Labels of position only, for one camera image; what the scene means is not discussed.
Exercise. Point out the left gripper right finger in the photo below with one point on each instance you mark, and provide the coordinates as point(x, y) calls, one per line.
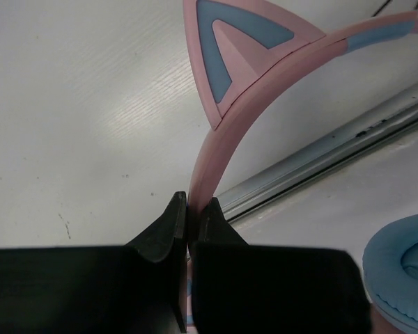
point(243, 288)

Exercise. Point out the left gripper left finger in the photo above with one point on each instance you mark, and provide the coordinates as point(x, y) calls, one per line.
point(139, 287)

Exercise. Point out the pink blue cat-ear headphones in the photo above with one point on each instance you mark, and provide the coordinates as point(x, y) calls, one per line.
point(244, 54)

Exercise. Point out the front aluminium rail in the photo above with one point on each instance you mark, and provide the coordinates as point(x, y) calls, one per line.
point(374, 128)

